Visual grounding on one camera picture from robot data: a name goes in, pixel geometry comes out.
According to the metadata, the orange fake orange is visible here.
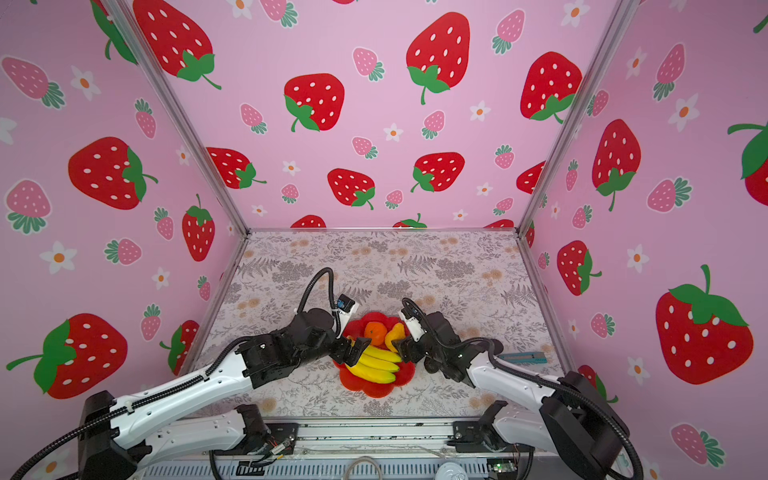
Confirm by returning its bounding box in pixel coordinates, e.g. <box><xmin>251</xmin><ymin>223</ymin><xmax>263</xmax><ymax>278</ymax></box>
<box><xmin>363</xmin><ymin>321</ymin><xmax>389</xmax><ymax>347</ymax></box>

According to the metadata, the yellow fake lemon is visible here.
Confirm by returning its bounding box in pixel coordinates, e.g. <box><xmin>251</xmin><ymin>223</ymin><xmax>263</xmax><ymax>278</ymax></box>
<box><xmin>385</xmin><ymin>323</ymin><xmax>406</xmax><ymax>353</ymax></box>

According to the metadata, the yellow fake banana bunch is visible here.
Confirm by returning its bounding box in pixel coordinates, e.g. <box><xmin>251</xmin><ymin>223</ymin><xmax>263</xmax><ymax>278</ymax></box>
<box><xmin>346</xmin><ymin>347</ymin><xmax>402</xmax><ymax>384</ymax></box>

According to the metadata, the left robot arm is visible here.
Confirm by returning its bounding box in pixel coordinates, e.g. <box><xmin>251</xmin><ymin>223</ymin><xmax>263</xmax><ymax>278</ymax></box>
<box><xmin>12</xmin><ymin>267</ymin><xmax>370</xmax><ymax>479</ymax></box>

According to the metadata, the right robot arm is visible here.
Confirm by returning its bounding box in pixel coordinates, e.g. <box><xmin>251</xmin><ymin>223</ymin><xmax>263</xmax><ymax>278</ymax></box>
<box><xmin>395</xmin><ymin>298</ymin><xmax>645</xmax><ymax>479</ymax></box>

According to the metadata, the teal utility knife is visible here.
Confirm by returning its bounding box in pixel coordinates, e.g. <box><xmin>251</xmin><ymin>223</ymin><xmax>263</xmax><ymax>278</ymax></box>
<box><xmin>499</xmin><ymin>351</ymin><xmax>548</xmax><ymax>365</ymax></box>

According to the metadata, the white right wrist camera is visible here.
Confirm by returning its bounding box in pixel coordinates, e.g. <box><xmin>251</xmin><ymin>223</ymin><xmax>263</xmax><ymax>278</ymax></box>
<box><xmin>400</xmin><ymin>312</ymin><xmax>425</xmax><ymax>341</ymax></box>

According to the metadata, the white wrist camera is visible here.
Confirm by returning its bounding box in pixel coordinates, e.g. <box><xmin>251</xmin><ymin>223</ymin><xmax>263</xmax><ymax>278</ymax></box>
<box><xmin>400</xmin><ymin>312</ymin><xmax>425</xmax><ymax>341</ymax></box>
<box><xmin>336</xmin><ymin>294</ymin><xmax>359</xmax><ymax>321</ymax></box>

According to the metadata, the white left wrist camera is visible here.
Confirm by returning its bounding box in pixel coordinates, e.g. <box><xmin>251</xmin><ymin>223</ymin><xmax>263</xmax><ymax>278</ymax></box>
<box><xmin>336</xmin><ymin>294</ymin><xmax>359</xmax><ymax>321</ymax></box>

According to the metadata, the aluminium front rail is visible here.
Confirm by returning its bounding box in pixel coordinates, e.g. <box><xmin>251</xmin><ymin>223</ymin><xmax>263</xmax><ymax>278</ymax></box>
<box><xmin>137</xmin><ymin>417</ymin><xmax>574</xmax><ymax>479</ymax></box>

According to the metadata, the aluminium corner frame post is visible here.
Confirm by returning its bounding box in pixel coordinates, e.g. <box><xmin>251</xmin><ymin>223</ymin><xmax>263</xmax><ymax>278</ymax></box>
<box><xmin>517</xmin><ymin>0</ymin><xmax>640</xmax><ymax>239</ymax></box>

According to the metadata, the aluminium left corner post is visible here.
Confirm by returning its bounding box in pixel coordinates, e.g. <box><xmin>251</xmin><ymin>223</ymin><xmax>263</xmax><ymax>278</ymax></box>
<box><xmin>105</xmin><ymin>0</ymin><xmax>249</xmax><ymax>238</ymax></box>

